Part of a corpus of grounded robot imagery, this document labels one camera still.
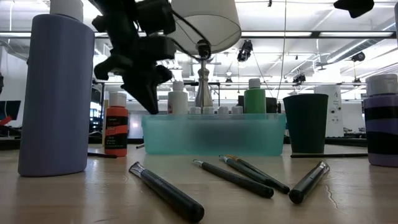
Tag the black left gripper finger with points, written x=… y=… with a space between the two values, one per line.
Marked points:
x=140 y=90
x=155 y=93

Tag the small brown paint bottle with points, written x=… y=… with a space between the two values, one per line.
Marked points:
x=195 y=110

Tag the black paintbrush yellow bristles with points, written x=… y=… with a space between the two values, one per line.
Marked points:
x=140 y=146

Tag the small dark red paint bottle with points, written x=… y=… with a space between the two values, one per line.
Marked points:
x=208 y=110

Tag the small pink paint bottle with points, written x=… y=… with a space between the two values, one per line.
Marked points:
x=223 y=110

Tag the large green paint bottle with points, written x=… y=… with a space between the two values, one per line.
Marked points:
x=255 y=101

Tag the long thin dark paintbrush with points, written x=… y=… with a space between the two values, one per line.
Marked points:
x=329 y=155

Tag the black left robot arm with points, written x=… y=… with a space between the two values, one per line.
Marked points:
x=115 y=15

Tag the small orange-red paint bottle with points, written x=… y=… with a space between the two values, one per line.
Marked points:
x=115 y=113

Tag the large lavender blue paint bottle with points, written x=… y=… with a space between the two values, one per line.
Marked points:
x=56 y=93

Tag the small purple paint bottle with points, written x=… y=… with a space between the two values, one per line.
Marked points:
x=381 y=124

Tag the black overhead beam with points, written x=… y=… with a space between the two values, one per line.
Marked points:
x=315 y=34

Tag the white shade silver table lamp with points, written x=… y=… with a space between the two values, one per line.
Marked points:
x=214 y=25

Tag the translucent teal plastic tray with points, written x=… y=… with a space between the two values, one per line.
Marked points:
x=214 y=137

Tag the black paintbrush wide silver ferrule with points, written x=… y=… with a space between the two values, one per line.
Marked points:
x=168 y=193

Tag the white cylindrical appliance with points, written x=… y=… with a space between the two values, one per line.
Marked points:
x=336 y=112

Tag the dark green plastic cup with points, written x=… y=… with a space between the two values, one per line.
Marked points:
x=306 y=124

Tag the dark background monitor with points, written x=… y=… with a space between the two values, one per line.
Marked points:
x=12 y=109

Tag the silver ceiling duct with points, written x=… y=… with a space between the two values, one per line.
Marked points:
x=342 y=53

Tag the black ceiling camera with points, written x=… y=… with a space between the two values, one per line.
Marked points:
x=358 y=56
x=245 y=51
x=299 y=78

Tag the black metal table frame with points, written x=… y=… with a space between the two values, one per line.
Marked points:
x=345 y=142

